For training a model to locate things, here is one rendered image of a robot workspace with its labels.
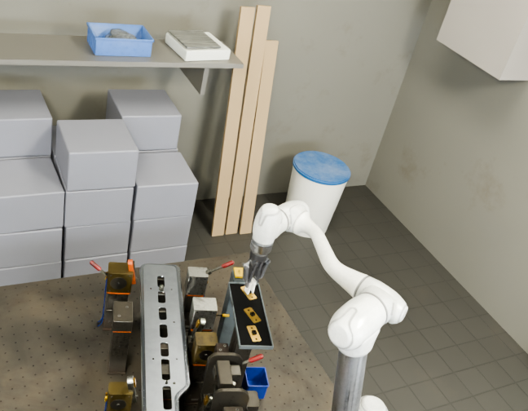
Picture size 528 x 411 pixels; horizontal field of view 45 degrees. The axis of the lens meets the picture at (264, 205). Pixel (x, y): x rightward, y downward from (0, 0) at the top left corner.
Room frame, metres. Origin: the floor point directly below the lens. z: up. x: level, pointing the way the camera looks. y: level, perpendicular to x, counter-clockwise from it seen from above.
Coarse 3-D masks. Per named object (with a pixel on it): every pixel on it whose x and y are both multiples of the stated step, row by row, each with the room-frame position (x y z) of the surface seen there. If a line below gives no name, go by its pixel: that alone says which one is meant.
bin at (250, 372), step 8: (248, 368) 1.99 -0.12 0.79; (256, 368) 2.01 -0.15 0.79; (264, 368) 2.02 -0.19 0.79; (248, 376) 2.00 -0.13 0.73; (256, 376) 2.01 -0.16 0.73; (264, 376) 1.99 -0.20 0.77; (248, 384) 1.90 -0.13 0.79; (256, 384) 1.99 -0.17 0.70; (264, 384) 1.96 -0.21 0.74; (264, 392) 1.92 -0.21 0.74
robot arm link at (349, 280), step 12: (288, 204) 2.18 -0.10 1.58; (300, 204) 2.20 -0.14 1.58; (288, 216) 2.12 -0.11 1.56; (300, 216) 2.13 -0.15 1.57; (288, 228) 2.11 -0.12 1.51; (300, 228) 2.11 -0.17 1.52; (312, 228) 2.09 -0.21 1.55; (312, 240) 2.05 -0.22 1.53; (324, 240) 2.02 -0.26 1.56; (324, 252) 1.94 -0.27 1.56; (324, 264) 1.89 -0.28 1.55; (336, 264) 1.87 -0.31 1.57; (336, 276) 1.83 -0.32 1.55; (348, 276) 1.81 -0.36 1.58; (360, 276) 1.80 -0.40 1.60; (348, 288) 1.78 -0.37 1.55
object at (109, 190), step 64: (0, 128) 2.96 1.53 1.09; (64, 128) 3.04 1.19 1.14; (128, 128) 3.37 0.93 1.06; (0, 192) 2.65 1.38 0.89; (64, 192) 2.83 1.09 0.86; (128, 192) 2.99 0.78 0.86; (192, 192) 3.22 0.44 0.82; (0, 256) 2.61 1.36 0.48; (64, 256) 2.81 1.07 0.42; (128, 256) 3.06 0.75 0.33
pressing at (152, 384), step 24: (144, 264) 2.26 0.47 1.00; (168, 264) 2.30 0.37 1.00; (144, 288) 2.10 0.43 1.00; (168, 288) 2.14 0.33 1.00; (144, 312) 1.96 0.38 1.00; (168, 312) 1.99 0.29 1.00; (144, 336) 1.83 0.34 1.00; (168, 336) 1.86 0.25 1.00; (144, 360) 1.70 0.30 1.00; (144, 384) 1.59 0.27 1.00; (168, 384) 1.62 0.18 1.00; (144, 408) 1.49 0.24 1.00
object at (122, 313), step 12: (120, 312) 1.89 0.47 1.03; (132, 312) 1.91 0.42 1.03; (120, 324) 1.84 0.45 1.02; (132, 324) 1.86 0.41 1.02; (120, 336) 1.85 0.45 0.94; (120, 348) 1.85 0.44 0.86; (108, 360) 1.89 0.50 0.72; (120, 360) 1.85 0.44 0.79; (108, 372) 1.84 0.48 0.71; (120, 372) 1.85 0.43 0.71
